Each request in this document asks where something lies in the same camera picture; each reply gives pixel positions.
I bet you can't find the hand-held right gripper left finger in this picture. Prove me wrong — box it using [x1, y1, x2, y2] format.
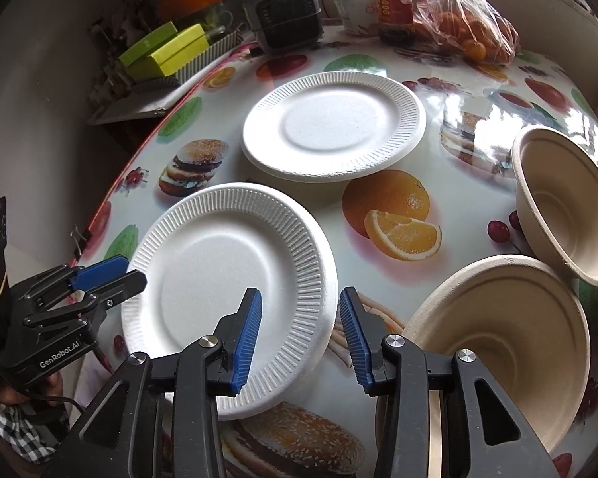
[42, 287, 263, 478]

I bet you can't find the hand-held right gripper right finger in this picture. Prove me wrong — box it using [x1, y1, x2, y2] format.
[339, 286, 564, 478]

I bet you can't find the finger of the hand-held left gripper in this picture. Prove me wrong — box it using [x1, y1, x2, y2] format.
[23, 269, 148, 330]
[9, 254, 129, 306]

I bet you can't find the white foam plate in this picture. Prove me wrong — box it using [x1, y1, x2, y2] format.
[121, 182, 338, 420]
[241, 72, 427, 183]

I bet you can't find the beige paper bowl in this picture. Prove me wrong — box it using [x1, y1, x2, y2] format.
[376, 255, 591, 478]
[511, 127, 598, 288]

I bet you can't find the person's left forearm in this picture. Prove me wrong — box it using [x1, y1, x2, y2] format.
[0, 388, 73, 465]

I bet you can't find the black binder clip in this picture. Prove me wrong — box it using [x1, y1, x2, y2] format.
[70, 226, 91, 260]

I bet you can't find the grey flat board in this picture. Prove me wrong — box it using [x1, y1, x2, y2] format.
[87, 80, 180, 126]

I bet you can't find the light green box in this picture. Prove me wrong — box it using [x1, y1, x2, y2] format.
[144, 24, 207, 78]

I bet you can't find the white ribbed tray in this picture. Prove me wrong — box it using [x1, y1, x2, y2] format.
[174, 30, 245, 85]

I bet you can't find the small grey black heater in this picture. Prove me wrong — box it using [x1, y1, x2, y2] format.
[243, 0, 325, 53]

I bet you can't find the white ceramic bowl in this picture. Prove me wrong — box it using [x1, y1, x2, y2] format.
[328, 0, 377, 35]

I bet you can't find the plastic bag of oranges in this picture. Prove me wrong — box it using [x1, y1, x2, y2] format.
[386, 0, 521, 65]

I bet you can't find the red label jar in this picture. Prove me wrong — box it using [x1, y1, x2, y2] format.
[370, 0, 415, 43]

